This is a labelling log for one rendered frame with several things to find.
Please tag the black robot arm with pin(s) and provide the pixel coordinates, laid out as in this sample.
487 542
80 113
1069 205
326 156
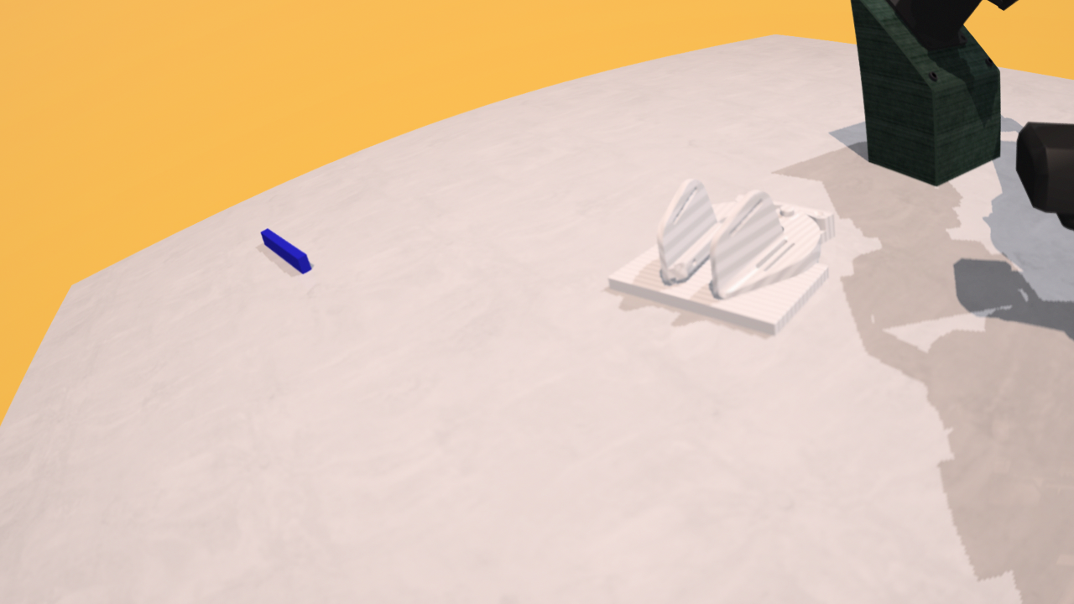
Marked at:
937 23

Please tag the dark blue rectangular bar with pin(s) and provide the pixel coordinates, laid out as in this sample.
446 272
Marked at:
286 251

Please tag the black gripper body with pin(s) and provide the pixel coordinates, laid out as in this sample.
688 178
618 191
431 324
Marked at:
1045 165

